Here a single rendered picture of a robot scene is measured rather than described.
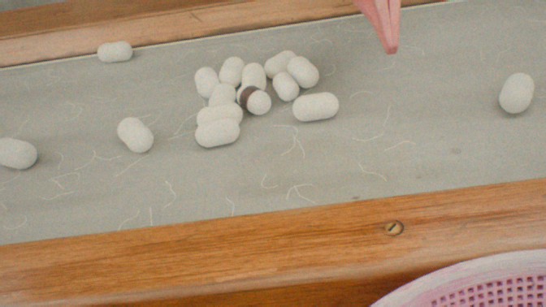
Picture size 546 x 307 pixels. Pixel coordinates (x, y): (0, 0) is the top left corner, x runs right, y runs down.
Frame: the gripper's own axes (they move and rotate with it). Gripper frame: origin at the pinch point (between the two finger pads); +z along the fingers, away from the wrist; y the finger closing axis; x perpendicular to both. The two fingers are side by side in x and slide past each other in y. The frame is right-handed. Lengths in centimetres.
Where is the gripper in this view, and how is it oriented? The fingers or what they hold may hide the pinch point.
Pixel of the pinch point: (390, 40)
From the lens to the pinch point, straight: 42.1
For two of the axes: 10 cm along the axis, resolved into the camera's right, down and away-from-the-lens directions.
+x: 1.0, 2.3, 9.7
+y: 9.9, -1.3, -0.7
